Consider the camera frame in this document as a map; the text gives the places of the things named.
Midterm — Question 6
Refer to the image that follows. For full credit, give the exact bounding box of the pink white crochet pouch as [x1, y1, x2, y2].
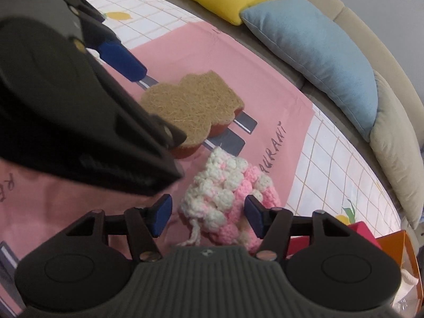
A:
[178, 146, 283, 256]

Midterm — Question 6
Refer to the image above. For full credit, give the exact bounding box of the beige pillow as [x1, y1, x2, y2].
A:
[369, 69, 424, 231]

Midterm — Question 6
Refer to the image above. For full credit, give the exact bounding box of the orange box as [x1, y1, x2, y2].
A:
[377, 228, 424, 318]

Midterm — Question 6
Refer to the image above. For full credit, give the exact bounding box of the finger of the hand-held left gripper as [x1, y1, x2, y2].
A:
[39, 0, 148, 83]
[113, 104, 188, 150]

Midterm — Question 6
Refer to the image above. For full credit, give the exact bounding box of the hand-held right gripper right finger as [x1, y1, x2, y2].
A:
[244, 195, 362, 262]

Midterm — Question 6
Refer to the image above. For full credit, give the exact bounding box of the red box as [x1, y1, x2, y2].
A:
[285, 221, 385, 259]

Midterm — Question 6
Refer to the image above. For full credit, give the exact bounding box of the brown flower-shaped sponge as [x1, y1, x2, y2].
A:
[140, 69, 246, 160]

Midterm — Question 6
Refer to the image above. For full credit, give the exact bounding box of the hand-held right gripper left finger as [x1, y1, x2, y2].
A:
[66, 194, 173, 263]

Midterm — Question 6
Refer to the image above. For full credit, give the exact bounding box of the blue pillow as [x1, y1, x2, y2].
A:
[240, 0, 380, 143]

